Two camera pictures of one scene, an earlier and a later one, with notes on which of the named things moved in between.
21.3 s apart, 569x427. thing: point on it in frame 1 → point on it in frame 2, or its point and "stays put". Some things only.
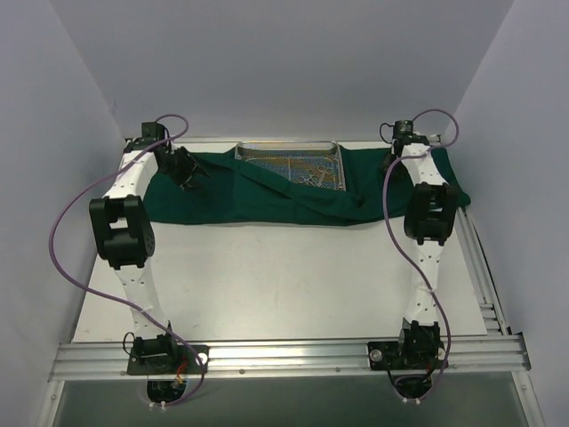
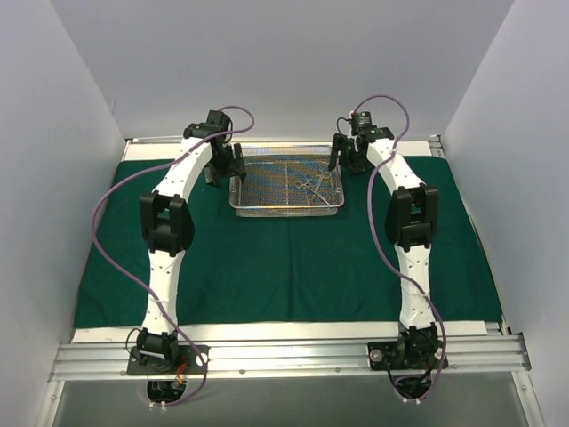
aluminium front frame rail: (85, 361) stays put
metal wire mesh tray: (309, 164) stays put
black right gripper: (388, 160) → (345, 154)
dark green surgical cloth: (233, 190) → (116, 271)
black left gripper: (187, 169) → (227, 166)
